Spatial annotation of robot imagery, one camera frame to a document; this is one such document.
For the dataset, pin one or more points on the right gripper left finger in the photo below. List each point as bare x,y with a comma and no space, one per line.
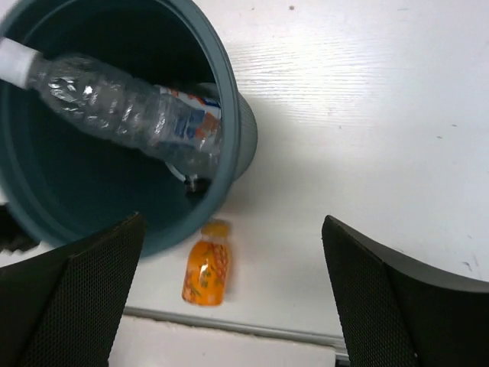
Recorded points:
63,307

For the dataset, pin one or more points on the dark green plastic bin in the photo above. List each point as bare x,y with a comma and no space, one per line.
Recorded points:
62,184

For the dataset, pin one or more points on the black cap small bottle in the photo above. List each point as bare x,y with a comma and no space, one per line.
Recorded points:
195,169

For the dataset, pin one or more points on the orange juice bottle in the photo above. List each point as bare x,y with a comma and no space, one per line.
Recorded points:
208,266

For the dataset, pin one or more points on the blue label clear bottle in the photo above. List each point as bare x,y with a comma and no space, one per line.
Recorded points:
107,103

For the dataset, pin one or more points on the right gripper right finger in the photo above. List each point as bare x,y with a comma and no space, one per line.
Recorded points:
397,311

